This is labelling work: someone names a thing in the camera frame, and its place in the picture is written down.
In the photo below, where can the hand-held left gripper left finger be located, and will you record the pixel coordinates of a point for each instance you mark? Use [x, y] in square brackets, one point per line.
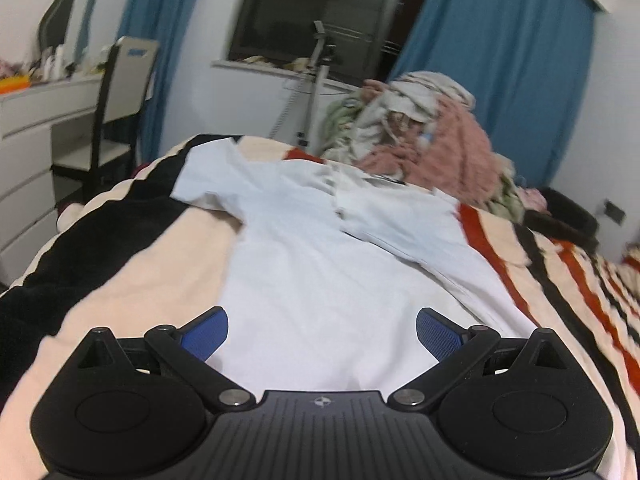
[205, 334]

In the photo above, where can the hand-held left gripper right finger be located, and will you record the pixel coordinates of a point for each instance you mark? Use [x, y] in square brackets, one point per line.
[441, 334]

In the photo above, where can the white shirt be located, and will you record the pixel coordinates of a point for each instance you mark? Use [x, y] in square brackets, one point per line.
[310, 285]

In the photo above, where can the red black cream striped blanket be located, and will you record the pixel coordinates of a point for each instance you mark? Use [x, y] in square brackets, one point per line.
[125, 285]

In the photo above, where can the pale green garment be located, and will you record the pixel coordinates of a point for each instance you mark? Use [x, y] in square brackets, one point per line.
[510, 192]

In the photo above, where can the small pink cloth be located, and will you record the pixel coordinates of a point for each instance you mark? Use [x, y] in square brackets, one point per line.
[532, 199]

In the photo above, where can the black armchair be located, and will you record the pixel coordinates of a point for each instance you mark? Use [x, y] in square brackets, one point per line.
[570, 215]

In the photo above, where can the pink fluffy blanket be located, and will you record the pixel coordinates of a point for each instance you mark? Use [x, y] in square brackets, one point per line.
[460, 150]

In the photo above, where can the green fleece garment with patch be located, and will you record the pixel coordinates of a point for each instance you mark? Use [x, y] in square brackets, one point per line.
[342, 120]

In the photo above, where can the grey hoodie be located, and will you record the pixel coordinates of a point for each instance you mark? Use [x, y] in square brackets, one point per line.
[420, 92]

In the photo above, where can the white dressing table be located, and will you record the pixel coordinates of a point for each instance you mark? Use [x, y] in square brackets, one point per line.
[25, 160]

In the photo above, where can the white and black chair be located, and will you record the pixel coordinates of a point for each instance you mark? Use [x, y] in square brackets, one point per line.
[125, 80]

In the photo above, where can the beige cloth on sill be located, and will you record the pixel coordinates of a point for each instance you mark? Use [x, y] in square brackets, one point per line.
[257, 60]
[296, 64]

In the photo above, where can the blue curtain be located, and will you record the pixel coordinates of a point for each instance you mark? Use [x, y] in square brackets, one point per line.
[500, 60]
[165, 35]

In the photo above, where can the row of white bottles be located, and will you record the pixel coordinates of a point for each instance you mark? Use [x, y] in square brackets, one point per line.
[57, 62]

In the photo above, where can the orange box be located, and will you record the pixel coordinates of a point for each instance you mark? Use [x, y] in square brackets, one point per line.
[15, 85]

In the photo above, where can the red and pink toiletries pile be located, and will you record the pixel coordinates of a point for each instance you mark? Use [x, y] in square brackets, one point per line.
[12, 67]

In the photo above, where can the dark window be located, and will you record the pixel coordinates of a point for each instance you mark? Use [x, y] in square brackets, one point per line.
[310, 10]

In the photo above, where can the wavy vanity mirror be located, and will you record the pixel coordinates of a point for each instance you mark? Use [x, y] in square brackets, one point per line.
[57, 15]

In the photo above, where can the black wall outlet with plug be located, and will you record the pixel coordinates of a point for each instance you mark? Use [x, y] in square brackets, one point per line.
[614, 211]

